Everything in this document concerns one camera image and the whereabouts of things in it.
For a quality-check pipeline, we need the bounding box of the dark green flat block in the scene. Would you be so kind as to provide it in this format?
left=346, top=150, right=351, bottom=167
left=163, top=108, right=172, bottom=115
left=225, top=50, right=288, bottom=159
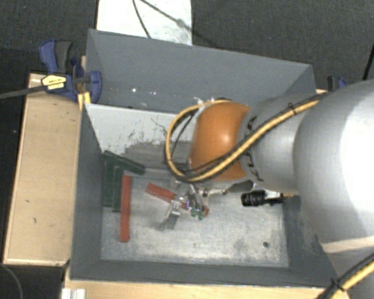
left=98, top=160, right=118, bottom=209
left=99, top=149, right=149, bottom=176
left=110, top=166, right=127, bottom=214

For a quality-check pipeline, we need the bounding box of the pale wood flat board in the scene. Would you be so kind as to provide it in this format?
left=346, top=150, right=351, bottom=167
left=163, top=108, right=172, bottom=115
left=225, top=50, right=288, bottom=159
left=1, top=71, right=91, bottom=272

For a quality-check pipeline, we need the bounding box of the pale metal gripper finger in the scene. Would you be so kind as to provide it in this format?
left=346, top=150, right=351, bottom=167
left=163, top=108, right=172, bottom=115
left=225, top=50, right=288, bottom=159
left=155, top=203, right=174, bottom=233
left=165, top=199, right=184, bottom=232

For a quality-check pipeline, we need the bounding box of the red-brown flat block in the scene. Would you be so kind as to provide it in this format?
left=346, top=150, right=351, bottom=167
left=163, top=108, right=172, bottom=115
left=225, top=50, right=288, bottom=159
left=143, top=182, right=178, bottom=205
left=115, top=174, right=137, bottom=244

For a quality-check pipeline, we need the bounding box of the grey metal bin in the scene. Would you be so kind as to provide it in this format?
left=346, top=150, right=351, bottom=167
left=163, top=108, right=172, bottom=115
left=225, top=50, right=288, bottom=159
left=61, top=28, right=357, bottom=299

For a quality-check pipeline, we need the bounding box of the black cylinder on white bracket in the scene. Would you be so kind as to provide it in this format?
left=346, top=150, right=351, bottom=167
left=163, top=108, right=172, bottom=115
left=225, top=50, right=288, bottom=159
left=201, top=182, right=287, bottom=212

